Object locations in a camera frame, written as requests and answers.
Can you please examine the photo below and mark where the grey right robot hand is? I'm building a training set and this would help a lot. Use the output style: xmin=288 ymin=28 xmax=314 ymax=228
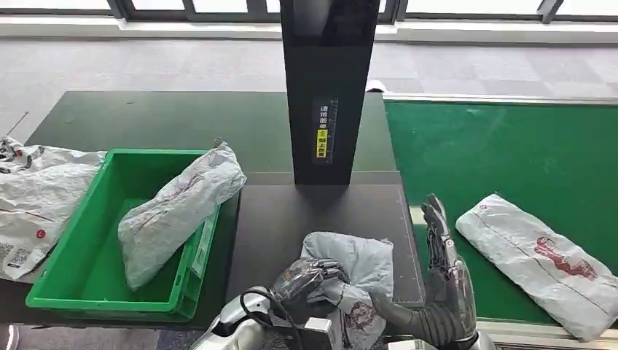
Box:
xmin=369 ymin=194 xmax=479 ymax=350

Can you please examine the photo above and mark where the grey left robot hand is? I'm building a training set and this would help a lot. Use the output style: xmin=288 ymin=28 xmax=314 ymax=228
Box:
xmin=271 ymin=257 xmax=351 ymax=321

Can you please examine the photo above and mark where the small grey parcel bag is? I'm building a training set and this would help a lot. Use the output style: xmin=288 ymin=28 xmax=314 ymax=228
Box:
xmin=300 ymin=231 xmax=395 ymax=350

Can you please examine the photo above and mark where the long grey parcel bag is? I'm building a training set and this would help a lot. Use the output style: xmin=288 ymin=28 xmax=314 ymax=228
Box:
xmin=117 ymin=139 xmax=248 ymax=292

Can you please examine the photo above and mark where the grey parcel with red print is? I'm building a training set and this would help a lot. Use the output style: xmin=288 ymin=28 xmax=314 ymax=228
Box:
xmin=455 ymin=193 xmax=618 ymax=343

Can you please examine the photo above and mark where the black yellow column label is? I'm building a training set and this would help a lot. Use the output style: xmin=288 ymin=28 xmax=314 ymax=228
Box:
xmin=311 ymin=98 xmax=339 ymax=166

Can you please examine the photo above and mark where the black scanner column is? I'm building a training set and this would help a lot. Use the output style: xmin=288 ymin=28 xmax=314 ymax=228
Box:
xmin=278 ymin=0 xmax=381 ymax=187

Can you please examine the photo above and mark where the green conveyor belt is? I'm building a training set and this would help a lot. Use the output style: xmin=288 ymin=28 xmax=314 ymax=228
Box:
xmin=384 ymin=98 xmax=618 ymax=325

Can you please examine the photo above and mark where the green plastic crate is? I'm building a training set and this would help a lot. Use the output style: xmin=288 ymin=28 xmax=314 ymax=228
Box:
xmin=25 ymin=148 xmax=241 ymax=324

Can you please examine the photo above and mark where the large white crumpled parcel bag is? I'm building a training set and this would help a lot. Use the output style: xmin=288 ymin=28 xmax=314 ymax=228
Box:
xmin=0 ymin=136 xmax=107 ymax=282

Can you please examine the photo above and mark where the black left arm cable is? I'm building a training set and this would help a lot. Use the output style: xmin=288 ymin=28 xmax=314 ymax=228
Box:
xmin=240 ymin=288 xmax=306 ymax=350

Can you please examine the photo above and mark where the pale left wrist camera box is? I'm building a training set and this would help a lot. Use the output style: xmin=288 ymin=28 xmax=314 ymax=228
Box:
xmin=267 ymin=316 xmax=335 ymax=350

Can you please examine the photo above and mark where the black scanner base plate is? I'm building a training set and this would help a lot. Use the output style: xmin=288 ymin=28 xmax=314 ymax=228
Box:
xmin=225 ymin=171 xmax=427 ymax=334

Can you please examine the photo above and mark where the silver conveyor front rail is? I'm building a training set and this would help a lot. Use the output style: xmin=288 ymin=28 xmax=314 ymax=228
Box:
xmin=475 ymin=319 xmax=618 ymax=350

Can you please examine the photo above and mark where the silver conveyor rail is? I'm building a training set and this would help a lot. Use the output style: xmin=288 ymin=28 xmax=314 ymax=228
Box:
xmin=475 ymin=319 xmax=618 ymax=350
xmin=383 ymin=91 xmax=618 ymax=105

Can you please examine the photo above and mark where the silver conveyor back rail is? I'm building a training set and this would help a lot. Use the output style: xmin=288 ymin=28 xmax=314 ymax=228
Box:
xmin=383 ymin=91 xmax=618 ymax=105

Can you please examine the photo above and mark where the dark window frame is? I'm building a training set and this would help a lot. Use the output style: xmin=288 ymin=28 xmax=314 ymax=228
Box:
xmin=0 ymin=0 xmax=618 ymax=23

